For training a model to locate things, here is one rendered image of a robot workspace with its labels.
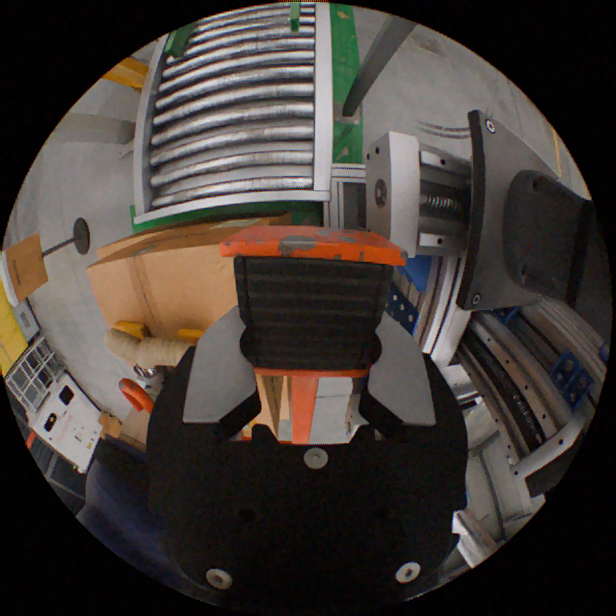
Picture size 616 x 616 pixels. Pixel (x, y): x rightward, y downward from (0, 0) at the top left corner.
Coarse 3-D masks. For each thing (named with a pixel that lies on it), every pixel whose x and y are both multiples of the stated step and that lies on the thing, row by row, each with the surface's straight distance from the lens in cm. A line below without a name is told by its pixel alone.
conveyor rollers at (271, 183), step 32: (192, 32) 124; (224, 32) 112; (256, 32) 102; (288, 32) 100; (192, 64) 103; (224, 64) 92; (256, 64) 90; (192, 96) 93; (224, 96) 81; (256, 96) 78; (192, 128) 81; (256, 128) 71; (288, 128) 68; (160, 160) 86; (224, 160) 70; (256, 160) 67; (288, 160) 66; (192, 192) 74; (224, 192) 69
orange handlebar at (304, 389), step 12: (120, 384) 35; (132, 384) 33; (300, 384) 16; (312, 384) 16; (132, 396) 37; (144, 396) 33; (300, 396) 17; (312, 396) 17; (144, 408) 35; (300, 408) 19; (312, 408) 19; (300, 420) 21; (312, 420) 22; (300, 432) 24
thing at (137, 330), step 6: (114, 324) 49; (120, 324) 47; (126, 324) 46; (132, 324) 45; (138, 324) 43; (144, 324) 43; (126, 330) 46; (132, 330) 44; (138, 330) 42; (144, 330) 42; (138, 336) 44; (144, 336) 43; (138, 372) 49
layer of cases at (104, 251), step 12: (216, 216) 113; (228, 216) 95; (240, 216) 84; (252, 216) 76; (264, 216) 72; (276, 216) 69; (288, 216) 97; (156, 228) 122; (168, 228) 89; (120, 240) 117; (132, 240) 97; (108, 252) 115; (288, 384) 117; (288, 396) 120; (288, 408) 127
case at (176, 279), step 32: (224, 224) 54; (256, 224) 46; (128, 256) 39; (160, 256) 33; (192, 256) 29; (96, 288) 52; (128, 288) 41; (160, 288) 35; (192, 288) 31; (224, 288) 29; (128, 320) 47; (160, 320) 39; (192, 320) 35
